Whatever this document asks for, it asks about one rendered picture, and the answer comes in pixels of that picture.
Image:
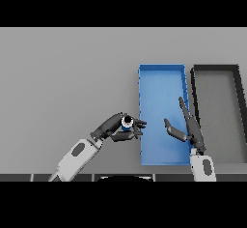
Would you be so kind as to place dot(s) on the dark right robot hand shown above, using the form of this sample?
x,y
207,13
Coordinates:
x,y
193,132

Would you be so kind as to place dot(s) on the dark left robot hand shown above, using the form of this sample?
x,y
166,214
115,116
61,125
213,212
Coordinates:
x,y
107,127

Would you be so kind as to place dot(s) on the blue pipe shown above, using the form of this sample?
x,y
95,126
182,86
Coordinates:
x,y
127,123

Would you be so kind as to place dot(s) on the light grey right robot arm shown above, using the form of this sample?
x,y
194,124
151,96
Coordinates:
x,y
203,167

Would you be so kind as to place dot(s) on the dark grey bin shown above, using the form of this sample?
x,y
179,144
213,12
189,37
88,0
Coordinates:
x,y
218,112

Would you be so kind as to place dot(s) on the blue bin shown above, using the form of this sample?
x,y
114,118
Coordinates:
x,y
162,109

